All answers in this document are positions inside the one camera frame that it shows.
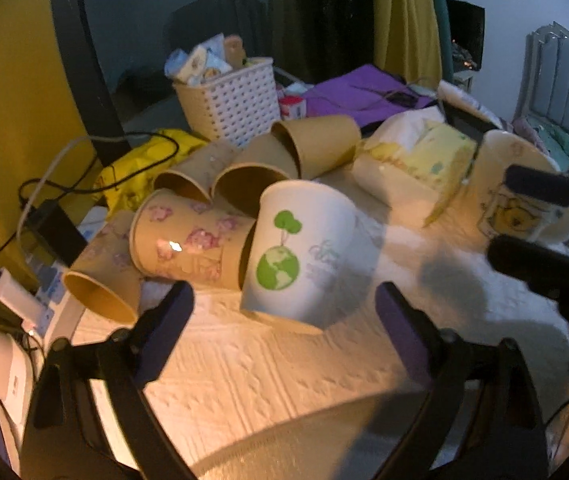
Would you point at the white paper cup green print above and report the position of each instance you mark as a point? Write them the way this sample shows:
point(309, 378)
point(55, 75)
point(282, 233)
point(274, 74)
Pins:
point(302, 235)

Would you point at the brown paper cup pink print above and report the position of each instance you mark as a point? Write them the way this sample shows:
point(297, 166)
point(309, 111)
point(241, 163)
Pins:
point(179, 239)

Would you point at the yellow curtain right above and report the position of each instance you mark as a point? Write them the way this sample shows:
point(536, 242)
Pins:
point(406, 40)

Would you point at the white desk lamp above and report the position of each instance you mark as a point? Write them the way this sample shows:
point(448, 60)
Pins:
point(16, 379)

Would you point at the yellow curtain left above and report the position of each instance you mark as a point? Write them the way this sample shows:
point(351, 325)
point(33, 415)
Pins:
point(38, 116)

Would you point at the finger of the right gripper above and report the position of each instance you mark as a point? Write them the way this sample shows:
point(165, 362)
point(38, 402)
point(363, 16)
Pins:
point(539, 184)
point(543, 270)

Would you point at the yellow tissue pack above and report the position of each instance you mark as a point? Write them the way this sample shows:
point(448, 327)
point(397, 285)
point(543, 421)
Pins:
point(414, 163)

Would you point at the yellow curtain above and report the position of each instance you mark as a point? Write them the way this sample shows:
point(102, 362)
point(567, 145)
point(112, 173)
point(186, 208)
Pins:
point(406, 40)
point(38, 116)

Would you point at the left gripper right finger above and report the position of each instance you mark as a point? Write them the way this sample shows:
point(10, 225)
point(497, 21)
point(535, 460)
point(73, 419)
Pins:
point(504, 438)

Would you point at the grey bed headboard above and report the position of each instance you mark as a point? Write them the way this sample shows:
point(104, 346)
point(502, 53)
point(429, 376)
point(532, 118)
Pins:
point(544, 93)

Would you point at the brown paper cup middle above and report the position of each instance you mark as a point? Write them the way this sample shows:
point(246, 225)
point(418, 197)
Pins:
point(263, 162)

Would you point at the white power strip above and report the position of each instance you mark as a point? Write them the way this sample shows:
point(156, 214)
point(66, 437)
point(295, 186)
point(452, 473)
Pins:
point(66, 310)

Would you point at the white bear ceramic mug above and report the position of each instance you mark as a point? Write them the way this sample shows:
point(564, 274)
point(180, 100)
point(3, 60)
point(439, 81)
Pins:
point(491, 209)

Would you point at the yellow plastic bag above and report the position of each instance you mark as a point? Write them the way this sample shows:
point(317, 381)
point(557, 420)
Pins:
point(129, 180)

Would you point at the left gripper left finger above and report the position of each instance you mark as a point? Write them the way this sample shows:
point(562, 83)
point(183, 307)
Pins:
point(64, 437)

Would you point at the purple cloth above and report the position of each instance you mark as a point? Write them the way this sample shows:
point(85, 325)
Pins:
point(367, 94)

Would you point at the white charger plug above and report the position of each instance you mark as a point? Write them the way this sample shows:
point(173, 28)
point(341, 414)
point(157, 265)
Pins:
point(20, 301)

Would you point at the brown paper cup back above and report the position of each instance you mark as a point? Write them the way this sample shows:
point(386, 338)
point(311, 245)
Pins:
point(194, 176)

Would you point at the black power adapter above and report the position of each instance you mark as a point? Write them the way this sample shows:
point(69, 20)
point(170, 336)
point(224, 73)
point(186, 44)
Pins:
point(56, 232)

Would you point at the brown paper cup right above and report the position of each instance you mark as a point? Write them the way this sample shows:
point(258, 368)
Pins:
point(319, 144)

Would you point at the small red white box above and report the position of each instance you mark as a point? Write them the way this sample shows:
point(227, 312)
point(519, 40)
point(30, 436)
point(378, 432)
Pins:
point(292, 107)

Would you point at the plain brown paper cup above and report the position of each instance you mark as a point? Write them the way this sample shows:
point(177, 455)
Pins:
point(103, 278)

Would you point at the white woven plastic basket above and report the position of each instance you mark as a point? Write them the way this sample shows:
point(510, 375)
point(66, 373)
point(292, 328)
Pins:
point(233, 107)

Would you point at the black monitor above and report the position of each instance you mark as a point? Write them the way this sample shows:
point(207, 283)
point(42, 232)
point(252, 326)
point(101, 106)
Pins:
point(467, 25)

